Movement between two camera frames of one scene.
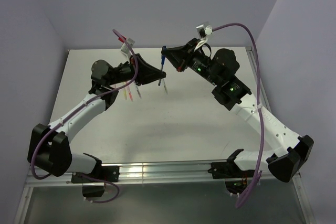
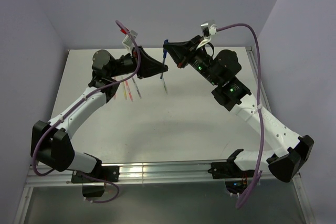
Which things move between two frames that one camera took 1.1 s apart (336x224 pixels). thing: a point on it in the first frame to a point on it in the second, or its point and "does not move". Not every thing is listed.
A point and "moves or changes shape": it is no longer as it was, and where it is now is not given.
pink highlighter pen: [130, 94] does not move
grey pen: [138, 91] does not move
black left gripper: [147, 73] to [148, 65]
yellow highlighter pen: [125, 93] does not move
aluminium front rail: [172, 174] does not move
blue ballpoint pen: [163, 61] moves or changes shape
